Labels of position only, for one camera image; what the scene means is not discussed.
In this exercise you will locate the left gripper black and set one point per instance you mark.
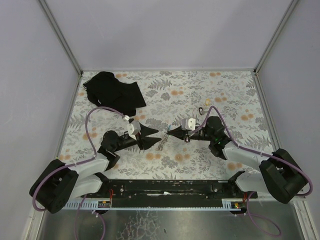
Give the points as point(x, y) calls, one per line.
point(139, 139)

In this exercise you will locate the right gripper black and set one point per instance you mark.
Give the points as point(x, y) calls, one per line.
point(188, 133)

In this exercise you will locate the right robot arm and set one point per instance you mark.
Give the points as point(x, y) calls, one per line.
point(277, 174)

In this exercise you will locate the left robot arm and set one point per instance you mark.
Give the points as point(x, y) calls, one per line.
point(61, 182)

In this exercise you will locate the floral table mat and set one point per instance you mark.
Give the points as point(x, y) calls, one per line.
point(172, 96)

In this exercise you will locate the black cloth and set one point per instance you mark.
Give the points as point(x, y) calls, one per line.
point(105, 90)

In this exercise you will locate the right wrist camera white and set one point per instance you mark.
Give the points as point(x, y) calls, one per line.
point(188, 124)

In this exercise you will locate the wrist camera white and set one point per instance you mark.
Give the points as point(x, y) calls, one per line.
point(133, 128)
point(188, 124)

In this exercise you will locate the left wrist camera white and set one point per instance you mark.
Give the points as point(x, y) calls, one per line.
point(133, 128)

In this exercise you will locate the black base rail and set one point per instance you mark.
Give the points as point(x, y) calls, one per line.
point(166, 194)

